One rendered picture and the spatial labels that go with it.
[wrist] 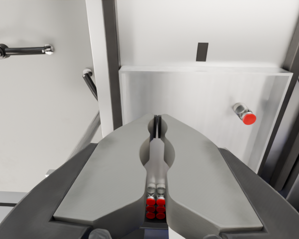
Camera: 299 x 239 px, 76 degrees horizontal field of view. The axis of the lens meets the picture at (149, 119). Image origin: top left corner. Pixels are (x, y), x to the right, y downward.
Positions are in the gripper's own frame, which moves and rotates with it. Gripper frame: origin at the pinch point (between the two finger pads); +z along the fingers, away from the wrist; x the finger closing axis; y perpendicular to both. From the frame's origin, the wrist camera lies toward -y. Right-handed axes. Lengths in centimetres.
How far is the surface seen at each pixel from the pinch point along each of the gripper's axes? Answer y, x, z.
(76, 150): 42, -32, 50
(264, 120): 10.6, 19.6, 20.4
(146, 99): 7.6, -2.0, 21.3
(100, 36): -3.0, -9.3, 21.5
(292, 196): 30.8, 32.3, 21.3
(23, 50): 12, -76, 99
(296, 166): 20.0, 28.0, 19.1
